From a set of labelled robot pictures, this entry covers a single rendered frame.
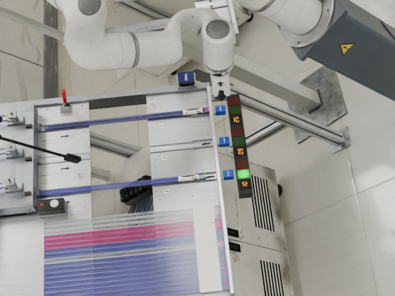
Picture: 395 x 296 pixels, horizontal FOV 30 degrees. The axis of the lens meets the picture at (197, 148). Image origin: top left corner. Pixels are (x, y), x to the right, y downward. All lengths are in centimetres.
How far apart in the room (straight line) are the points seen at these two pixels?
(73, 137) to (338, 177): 104
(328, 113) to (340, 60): 74
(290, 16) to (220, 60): 23
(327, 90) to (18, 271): 142
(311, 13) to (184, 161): 57
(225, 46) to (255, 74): 77
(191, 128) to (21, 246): 61
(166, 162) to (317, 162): 86
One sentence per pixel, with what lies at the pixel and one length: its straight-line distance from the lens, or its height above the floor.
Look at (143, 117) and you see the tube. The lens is 226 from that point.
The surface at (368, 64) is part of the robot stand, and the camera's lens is 225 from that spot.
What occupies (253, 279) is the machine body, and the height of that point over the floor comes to 28.
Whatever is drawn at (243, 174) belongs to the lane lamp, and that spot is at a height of 66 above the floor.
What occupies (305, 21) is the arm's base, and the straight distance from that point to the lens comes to 205.
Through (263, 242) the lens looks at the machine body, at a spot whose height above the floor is 20.
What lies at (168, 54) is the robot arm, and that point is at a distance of 185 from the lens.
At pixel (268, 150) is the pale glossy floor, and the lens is 307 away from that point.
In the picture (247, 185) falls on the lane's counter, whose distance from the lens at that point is 216.
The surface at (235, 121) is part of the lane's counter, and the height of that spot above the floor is 66.
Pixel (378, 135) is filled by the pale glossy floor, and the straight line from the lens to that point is 274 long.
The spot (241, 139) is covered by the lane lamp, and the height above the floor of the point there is 65.
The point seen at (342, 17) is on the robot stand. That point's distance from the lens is 206.
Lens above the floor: 214
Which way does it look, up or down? 39 degrees down
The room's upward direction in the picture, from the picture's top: 71 degrees counter-clockwise
